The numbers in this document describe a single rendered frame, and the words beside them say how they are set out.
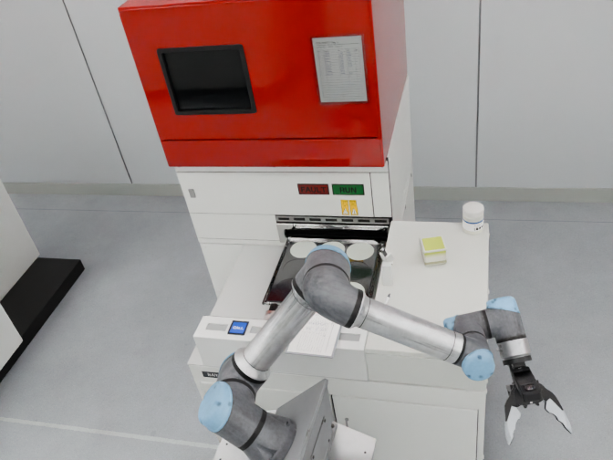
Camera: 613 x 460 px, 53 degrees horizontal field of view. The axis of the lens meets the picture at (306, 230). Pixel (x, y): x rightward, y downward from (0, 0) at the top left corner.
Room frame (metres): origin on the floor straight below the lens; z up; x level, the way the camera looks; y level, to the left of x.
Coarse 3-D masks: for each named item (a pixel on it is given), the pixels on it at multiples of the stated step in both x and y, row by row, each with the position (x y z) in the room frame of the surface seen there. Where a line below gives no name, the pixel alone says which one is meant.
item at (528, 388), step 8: (520, 368) 0.97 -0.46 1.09; (528, 368) 0.96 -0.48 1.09; (512, 376) 0.96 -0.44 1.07; (520, 376) 0.94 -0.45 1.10; (528, 376) 0.93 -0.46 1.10; (520, 384) 0.91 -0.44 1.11; (528, 384) 0.90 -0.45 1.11; (536, 384) 0.89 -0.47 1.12; (520, 392) 0.89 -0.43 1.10; (528, 392) 0.87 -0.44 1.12; (536, 392) 0.87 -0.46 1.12; (528, 400) 0.86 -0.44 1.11; (536, 400) 0.86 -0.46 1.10
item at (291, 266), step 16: (304, 240) 1.87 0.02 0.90; (320, 240) 1.86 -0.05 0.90; (336, 240) 1.84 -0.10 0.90; (352, 240) 1.82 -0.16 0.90; (368, 240) 1.80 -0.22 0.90; (288, 256) 1.79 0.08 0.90; (288, 272) 1.71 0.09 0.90; (352, 272) 1.65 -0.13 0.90; (368, 272) 1.63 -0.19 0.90; (272, 288) 1.64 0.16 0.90; (288, 288) 1.62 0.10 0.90; (368, 288) 1.55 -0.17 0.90
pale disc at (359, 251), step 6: (354, 246) 1.78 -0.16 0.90; (360, 246) 1.78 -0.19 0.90; (366, 246) 1.77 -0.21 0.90; (372, 246) 1.76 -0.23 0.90; (348, 252) 1.76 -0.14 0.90; (354, 252) 1.75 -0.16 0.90; (360, 252) 1.74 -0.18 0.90; (366, 252) 1.74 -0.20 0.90; (372, 252) 1.73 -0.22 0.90; (354, 258) 1.72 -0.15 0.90; (360, 258) 1.71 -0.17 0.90; (366, 258) 1.70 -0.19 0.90
